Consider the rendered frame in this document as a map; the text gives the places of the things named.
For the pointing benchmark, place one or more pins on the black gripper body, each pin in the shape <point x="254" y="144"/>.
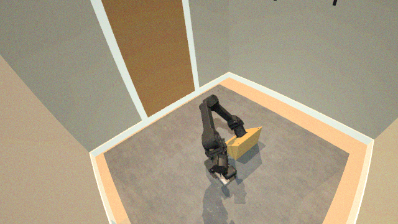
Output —
<point x="231" y="171"/>

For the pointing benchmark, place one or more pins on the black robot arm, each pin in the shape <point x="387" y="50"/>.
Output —
<point x="211" y="138"/>

